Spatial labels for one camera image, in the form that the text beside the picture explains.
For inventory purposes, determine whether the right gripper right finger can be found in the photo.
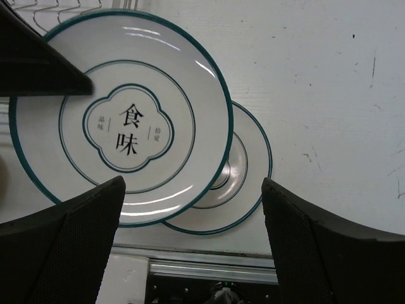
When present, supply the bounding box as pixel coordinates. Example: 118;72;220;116
261;177;404;303

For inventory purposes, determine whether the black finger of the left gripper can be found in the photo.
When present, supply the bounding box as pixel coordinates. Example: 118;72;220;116
1;3;94;97

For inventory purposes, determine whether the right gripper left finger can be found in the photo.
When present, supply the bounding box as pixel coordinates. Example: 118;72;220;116
1;176;125;303

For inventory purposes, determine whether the white plate teal rim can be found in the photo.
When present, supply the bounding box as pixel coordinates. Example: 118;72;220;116
163;102;273;236

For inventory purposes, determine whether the silver wire dish rack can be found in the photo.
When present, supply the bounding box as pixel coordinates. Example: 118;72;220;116
12;0;140;35

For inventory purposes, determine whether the aluminium table rail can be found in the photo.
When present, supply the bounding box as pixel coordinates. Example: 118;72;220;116
112;246;278;284

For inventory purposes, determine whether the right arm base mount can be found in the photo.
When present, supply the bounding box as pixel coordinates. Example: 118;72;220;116
144;273;282;304

